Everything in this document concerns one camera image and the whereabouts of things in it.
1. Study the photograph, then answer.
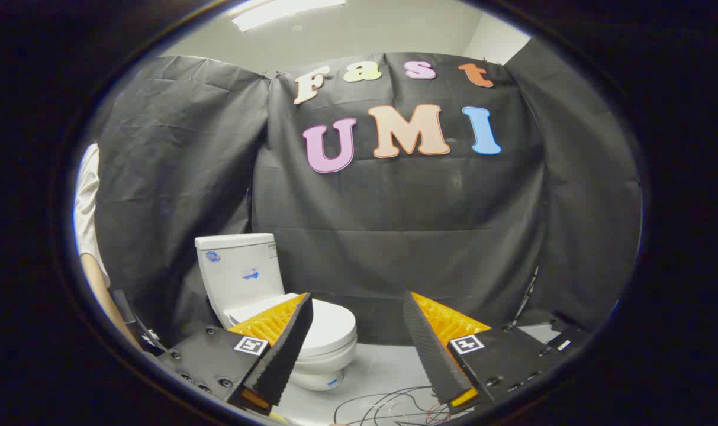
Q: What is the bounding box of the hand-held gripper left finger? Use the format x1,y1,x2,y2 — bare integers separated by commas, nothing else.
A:
156,292,314,415

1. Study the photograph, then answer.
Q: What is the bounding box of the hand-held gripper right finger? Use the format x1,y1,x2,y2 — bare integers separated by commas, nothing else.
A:
403,290,568,415

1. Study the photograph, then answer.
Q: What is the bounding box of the white toilet lid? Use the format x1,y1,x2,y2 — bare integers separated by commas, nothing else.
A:
224,293,358,359

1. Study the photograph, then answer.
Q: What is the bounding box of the white toilet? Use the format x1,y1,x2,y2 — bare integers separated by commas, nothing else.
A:
195,233,358,392

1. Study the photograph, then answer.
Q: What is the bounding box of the black backdrop cloth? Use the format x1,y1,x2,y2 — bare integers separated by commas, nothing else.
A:
95,52,642,347

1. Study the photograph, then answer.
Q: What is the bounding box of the person's white shirt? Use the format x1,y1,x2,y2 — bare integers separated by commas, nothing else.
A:
73,143,111,288

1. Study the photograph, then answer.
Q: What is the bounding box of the ceiling light panel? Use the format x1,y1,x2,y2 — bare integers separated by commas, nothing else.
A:
231,0,347,32

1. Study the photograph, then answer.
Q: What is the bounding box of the tangle of black cables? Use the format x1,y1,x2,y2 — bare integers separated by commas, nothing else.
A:
334,386,451,426

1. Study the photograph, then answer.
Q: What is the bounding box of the red cable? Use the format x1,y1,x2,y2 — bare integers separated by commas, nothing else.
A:
421,402,452,424

